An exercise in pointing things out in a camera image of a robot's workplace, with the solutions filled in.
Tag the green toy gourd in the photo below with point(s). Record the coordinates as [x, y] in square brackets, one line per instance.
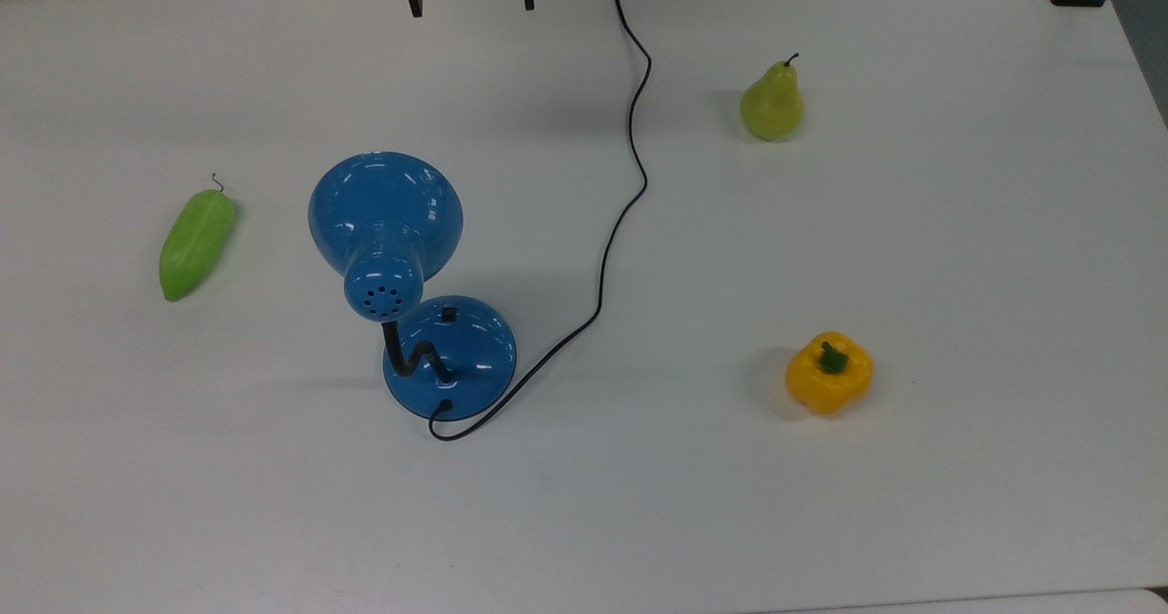
[193, 249]

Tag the green toy pear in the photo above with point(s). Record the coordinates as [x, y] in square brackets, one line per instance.
[772, 108]

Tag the white adjoining table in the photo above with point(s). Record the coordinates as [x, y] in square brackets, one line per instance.
[1095, 605]

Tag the yellow toy bell pepper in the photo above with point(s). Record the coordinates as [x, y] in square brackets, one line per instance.
[826, 386]

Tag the blue desk lamp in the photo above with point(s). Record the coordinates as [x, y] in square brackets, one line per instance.
[388, 222]

